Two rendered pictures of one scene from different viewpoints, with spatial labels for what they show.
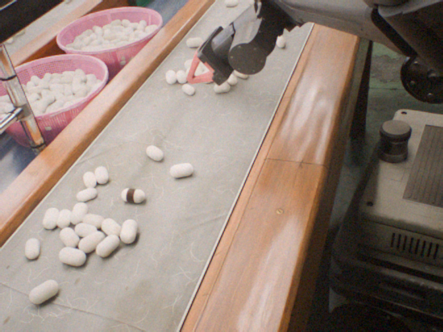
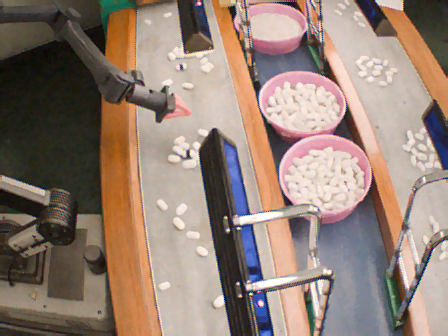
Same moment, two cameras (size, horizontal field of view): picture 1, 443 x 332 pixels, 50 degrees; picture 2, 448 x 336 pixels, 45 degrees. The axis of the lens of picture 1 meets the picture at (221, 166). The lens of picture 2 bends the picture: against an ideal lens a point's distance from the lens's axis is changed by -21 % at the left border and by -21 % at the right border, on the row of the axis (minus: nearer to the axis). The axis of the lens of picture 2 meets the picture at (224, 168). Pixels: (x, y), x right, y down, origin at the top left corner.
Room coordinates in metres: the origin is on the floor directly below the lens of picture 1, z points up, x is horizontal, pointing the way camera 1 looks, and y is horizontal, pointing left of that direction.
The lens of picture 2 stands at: (2.01, -0.48, 2.08)
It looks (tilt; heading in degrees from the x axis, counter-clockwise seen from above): 49 degrees down; 154
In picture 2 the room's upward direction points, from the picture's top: 8 degrees counter-clockwise
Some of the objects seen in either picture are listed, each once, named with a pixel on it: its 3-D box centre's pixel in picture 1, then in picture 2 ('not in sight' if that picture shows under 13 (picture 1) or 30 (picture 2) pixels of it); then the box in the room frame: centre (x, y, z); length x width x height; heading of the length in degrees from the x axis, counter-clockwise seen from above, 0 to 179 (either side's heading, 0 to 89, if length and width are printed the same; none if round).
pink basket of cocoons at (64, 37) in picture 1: (114, 45); (327, 183); (1.17, 0.23, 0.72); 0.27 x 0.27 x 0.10
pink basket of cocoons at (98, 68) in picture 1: (52, 103); (304, 110); (0.92, 0.34, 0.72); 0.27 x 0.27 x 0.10
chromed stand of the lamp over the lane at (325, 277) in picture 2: not in sight; (281, 298); (1.48, -0.13, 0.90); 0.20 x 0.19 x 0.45; 156
